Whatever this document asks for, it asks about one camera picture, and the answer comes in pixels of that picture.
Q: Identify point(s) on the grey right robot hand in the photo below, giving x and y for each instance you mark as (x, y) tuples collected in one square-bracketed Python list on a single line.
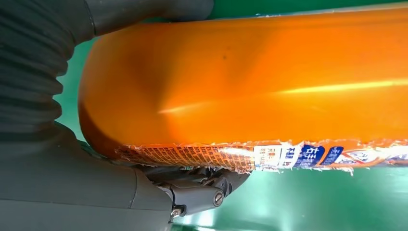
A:
[(79, 191)]

